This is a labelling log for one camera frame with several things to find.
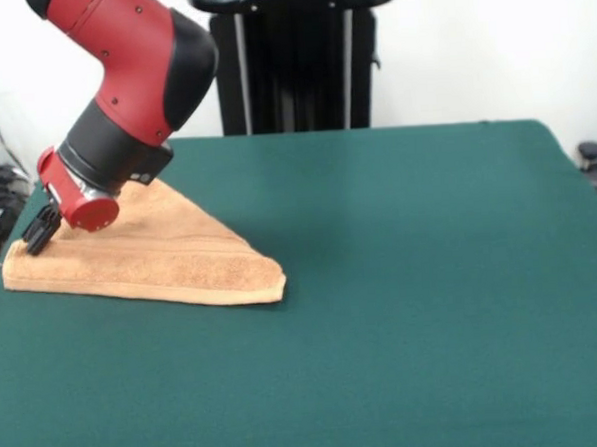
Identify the dark green tablecloth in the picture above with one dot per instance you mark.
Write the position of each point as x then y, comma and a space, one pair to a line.
384, 329

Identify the tan terry towel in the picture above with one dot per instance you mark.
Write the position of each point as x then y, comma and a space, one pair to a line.
180, 255

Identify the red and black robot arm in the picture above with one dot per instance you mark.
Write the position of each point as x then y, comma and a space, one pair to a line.
136, 82

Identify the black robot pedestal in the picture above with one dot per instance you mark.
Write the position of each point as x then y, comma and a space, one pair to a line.
296, 83

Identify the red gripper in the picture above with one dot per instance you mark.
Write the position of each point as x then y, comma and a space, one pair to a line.
72, 200

